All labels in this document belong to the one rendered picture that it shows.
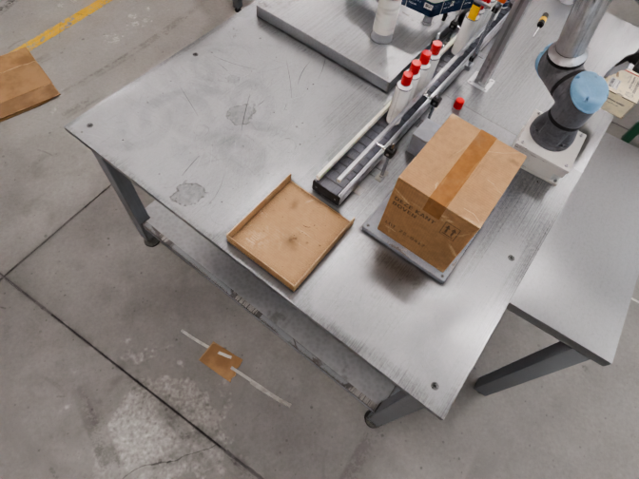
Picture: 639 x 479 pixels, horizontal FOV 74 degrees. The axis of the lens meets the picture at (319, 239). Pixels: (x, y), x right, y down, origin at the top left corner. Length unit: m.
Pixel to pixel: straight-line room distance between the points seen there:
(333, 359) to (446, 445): 0.64
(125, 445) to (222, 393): 0.42
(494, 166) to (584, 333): 0.57
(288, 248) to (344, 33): 0.98
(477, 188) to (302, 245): 0.52
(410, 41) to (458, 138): 0.77
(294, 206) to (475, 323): 0.65
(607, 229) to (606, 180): 0.22
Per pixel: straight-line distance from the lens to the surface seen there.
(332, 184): 1.37
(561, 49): 1.60
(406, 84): 1.47
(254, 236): 1.31
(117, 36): 3.46
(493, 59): 1.87
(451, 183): 1.16
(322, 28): 1.93
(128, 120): 1.67
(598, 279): 1.61
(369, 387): 1.82
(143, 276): 2.26
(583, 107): 1.59
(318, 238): 1.32
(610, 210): 1.79
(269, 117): 1.61
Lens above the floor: 1.99
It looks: 61 degrees down
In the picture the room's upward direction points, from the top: 10 degrees clockwise
